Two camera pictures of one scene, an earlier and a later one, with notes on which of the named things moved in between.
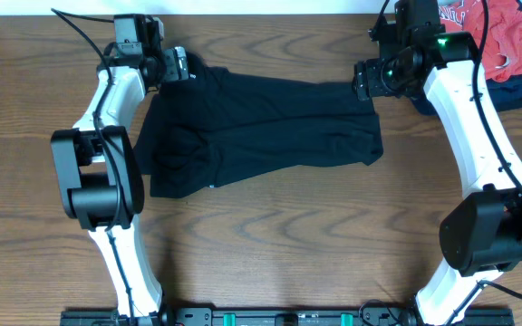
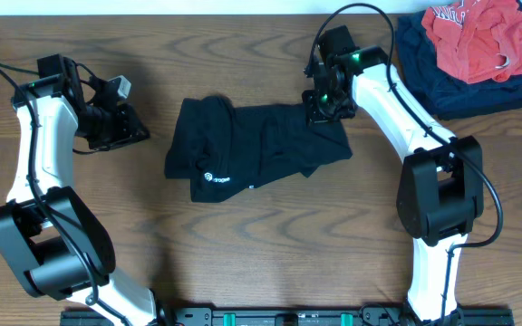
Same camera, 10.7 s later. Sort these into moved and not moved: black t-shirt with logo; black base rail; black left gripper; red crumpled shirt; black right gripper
Moved: black left gripper; black t-shirt with logo; black right gripper
Not moved: red crumpled shirt; black base rail
